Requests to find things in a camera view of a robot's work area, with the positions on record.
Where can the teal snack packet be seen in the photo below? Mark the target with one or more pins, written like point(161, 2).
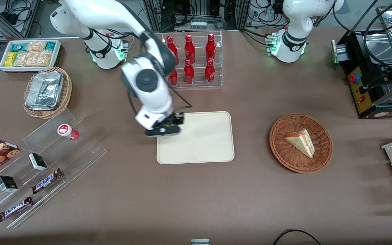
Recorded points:
point(50, 46)
point(19, 47)

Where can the red lid yogurt cup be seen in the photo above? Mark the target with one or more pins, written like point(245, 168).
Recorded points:
point(67, 131)

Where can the red cola bottle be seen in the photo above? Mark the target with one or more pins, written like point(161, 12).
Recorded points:
point(173, 79)
point(210, 73)
point(189, 73)
point(210, 49)
point(190, 51)
point(170, 42)

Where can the yellow snack bar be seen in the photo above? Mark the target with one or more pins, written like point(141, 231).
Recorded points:
point(10, 59)

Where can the white power strip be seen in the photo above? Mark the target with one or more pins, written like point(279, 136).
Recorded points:
point(198, 25)

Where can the red emergency stop button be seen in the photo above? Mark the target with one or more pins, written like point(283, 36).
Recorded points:
point(354, 78)

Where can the stacked aluminium foil trays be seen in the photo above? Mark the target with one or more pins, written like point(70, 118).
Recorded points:
point(46, 90)

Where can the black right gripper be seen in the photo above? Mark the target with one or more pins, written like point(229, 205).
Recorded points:
point(173, 119)

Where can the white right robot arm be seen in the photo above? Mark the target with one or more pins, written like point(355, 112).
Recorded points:
point(151, 81)

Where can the small black box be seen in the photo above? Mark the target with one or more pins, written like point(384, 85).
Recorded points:
point(7, 183)
point(37, 161)

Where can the round brown wicker basket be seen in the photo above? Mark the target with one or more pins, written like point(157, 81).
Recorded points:
point(284, 153)

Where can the wrapped sandwich wedge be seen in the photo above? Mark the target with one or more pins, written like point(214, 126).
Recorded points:
point(301, 142)

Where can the clear acrylic stepped display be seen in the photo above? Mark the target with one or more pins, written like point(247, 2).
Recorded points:
point(80, 153)

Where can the light wicker basket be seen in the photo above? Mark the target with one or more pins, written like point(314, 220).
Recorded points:
point(67, 92)

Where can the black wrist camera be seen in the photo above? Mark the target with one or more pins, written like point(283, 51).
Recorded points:
point(179, 118)

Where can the black machine with yellow panel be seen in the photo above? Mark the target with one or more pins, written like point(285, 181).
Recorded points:
point(369, 105)

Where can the clear acrylic bottle rack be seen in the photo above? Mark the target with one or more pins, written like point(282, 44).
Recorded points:
point(202, 83)

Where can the snickers bar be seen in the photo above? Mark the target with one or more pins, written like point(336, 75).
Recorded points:
point(15, 209)
point(46, 181)

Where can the grey box at table edge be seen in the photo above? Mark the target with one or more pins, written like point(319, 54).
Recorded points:
point(200, 242)

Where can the white rectangular snack bin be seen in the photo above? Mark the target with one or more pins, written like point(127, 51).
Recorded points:
point(3, 69)

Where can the small rice cracker bag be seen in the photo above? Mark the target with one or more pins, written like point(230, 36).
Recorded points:
point(36, 46)

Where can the large rice cracker bag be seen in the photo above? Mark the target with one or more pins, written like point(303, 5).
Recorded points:
point(34, 58)

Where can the beige plastic tray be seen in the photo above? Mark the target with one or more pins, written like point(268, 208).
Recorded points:
point(202, 143)

